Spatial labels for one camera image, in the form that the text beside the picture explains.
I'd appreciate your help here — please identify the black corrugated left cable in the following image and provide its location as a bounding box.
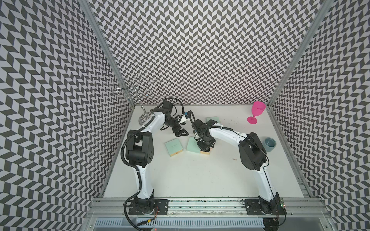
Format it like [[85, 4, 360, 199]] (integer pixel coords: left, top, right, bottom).
[[161, 97, 185, 115]]

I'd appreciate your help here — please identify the teal round dish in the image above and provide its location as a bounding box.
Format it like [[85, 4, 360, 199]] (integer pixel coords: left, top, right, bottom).
[[263, 137, 277, 153]]

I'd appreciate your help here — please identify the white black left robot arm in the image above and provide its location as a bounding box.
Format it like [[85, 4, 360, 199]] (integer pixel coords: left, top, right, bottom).
[[120, 97, 189, 215]]

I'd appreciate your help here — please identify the mint green drawer jewelry box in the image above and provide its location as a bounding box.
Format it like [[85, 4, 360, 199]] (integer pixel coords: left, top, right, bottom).
[[206, 116, 220, 123]]

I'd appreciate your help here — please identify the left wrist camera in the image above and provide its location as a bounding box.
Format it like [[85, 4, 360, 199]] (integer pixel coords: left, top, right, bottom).
[[178, 111, 190, 124]]

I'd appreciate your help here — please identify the silver metal jewelry stand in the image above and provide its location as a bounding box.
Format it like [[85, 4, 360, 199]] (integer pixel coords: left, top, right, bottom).
[[113, 74, 151, 125]]

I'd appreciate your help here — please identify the pink plastic goblet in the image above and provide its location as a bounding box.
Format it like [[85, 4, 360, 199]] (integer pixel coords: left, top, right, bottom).
[[247, 101, 266, 124]]

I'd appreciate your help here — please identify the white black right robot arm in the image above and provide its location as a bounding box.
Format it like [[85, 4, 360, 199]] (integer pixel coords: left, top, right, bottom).
[[191, 119, 280, 215]]

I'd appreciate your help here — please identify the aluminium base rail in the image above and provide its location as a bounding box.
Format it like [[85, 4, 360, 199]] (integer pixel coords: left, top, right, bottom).
[[86, 197, 331, 218]]

